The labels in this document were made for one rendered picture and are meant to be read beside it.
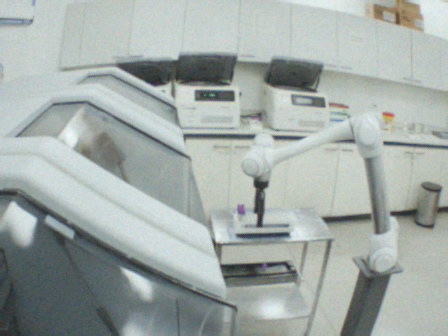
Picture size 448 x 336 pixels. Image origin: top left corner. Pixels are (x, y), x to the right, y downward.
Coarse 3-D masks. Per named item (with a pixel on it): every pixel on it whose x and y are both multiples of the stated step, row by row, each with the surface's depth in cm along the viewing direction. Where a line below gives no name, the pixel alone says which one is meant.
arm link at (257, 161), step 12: (348, 120) 214; (324, 132) 219; (336, 132) 216; (348, 132) 213; (300, 144) 215; (312, 144) 216; (252, 156) 213; (264, 156) 214; (276, 156) 214; (288, 156) 214; (252, 168) 212; (264, 168) 215
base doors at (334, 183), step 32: (192, 160) 429; (224, 160) 432; (288, 160) 442; (320, 160) 446; (352, 160) 451; (384, 160) 457; (416, 160) 464; (224, 192) 440; (288, 192) 451; (320, 192) 456; (352, 192) 461; (416, 192) 476
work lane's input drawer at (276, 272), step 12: (228, 264) 212; (240, 264) 213; (252, 264) 214; (276, 264) 215; (288, 264) 211; (228, 276) 202; (240, 276) 202; (252, 276) 203; (264, 276) 203; (276, 276) 204; (288, 276) 205; (300, 276) 213
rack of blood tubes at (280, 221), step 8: (248, 216) 245; (256, 216) 246; (264, 216) 246; (272, 216) 246; (280, 216) 246; (288, 216) 246; (240, 224) 238; (248, 224) 245; (256, 224) 245; (264, 224) 250; (272, 224) 250; (280, 224) 250; (288, 224) 250; (240, 232) 239; (264, 232) 241; (272, 232) 242
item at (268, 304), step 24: (216, 216) 265; (312, 216) 268; (216, 240) 236; (240, 240) 236; (264, 240) 237; (288, 240) 237; (312, 240) 239; (240, 288) 291; (264, 288) 292; (288, 288) 291; (240, 312) 262; (264, 312) 262; (288, 312) 261; (312, 312) 254
